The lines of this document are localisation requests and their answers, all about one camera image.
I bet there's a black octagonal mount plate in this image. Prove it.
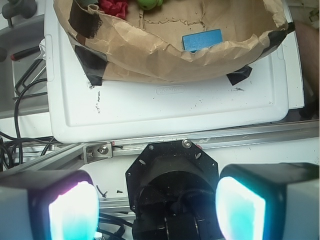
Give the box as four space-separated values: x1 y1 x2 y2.
125 139 223 240

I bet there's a red crumpled cloth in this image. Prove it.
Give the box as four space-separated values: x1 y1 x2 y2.
98 0 128 20

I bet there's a brown paper bag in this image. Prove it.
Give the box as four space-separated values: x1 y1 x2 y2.
53 0 295 85

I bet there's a black cables bundle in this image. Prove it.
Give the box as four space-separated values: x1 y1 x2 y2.
0 58 55 171

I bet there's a white plastic bin lid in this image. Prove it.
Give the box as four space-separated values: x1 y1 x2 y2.
44 0 305 143

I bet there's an aluminium extrusion rail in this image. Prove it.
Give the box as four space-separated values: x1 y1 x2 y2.
1 119 320 175

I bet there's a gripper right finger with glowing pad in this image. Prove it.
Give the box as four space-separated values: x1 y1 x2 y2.
215 162 320 240

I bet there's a metal corner bracket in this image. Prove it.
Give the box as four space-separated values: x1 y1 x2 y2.
82 141 113 165

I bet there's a blue block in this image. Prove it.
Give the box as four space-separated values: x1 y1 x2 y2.
182 29 223 53

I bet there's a green plush toy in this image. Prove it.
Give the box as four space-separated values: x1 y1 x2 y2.
137 0 163 11

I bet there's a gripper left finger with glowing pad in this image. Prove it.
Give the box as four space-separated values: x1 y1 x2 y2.
0 170 99 240

